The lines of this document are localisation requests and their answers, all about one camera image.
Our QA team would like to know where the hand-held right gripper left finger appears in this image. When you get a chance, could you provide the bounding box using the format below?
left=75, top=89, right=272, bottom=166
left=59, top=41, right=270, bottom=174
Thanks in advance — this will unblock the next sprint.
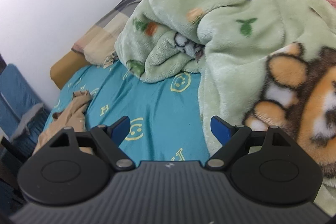
left=49, top=116, right=135, bottom=171

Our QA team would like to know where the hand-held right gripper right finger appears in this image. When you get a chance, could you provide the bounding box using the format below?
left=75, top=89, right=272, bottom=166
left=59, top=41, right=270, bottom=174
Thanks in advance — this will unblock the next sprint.
left=205, top=116, right=292, bottom=171

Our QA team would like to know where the beige skeleton print t-shirt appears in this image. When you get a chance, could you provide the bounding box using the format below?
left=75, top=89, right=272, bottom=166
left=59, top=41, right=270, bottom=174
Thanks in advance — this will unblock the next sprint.
left=33, top=90, right=93, bottom=156

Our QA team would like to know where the bed with blue printed sheet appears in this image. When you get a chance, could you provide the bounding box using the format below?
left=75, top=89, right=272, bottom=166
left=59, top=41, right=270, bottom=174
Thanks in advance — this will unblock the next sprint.
left=39, top=60, right=210, bottom=162

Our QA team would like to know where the green printed fleece blanket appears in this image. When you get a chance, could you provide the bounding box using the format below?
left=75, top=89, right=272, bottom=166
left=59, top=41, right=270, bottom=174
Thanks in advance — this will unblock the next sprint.
left=115, top=0, right=336, bottom=216

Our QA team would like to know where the tan bed headboard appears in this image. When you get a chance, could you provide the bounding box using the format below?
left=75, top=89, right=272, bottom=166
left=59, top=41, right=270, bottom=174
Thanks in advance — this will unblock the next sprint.
left=50, top=49, right=92, bottom=90

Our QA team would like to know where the grey seat cushion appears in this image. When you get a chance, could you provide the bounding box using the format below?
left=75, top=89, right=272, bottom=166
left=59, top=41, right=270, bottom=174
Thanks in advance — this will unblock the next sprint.
left=9, top=103, right=45, bottom=142

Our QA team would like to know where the plaid beige grey pillow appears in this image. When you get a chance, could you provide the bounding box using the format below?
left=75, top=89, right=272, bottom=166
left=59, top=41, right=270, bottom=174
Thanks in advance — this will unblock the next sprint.
left=71, top=0, right=147, bottom=68

